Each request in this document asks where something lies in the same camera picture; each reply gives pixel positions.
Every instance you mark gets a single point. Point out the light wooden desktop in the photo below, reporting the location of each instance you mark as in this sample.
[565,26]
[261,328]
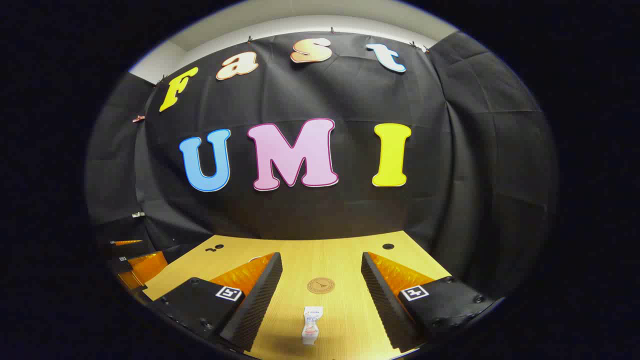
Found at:
[325,260]

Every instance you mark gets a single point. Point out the black backdrop cloth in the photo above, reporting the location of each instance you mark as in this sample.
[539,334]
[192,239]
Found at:
[350,210]

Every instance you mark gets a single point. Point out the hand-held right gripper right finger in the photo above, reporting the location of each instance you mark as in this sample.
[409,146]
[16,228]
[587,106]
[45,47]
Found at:
[382,295]

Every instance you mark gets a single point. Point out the white toothpaste tube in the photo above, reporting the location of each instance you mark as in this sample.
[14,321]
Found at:
[312,322]

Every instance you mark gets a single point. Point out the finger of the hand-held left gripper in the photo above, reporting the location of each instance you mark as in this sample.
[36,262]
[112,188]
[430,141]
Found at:
[127,243]
[148,266]

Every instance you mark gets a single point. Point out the round brown coaster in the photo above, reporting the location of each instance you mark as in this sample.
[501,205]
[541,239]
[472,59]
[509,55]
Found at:
[320,285]

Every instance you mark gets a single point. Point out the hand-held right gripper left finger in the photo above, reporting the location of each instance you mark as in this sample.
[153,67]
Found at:
[260,295]

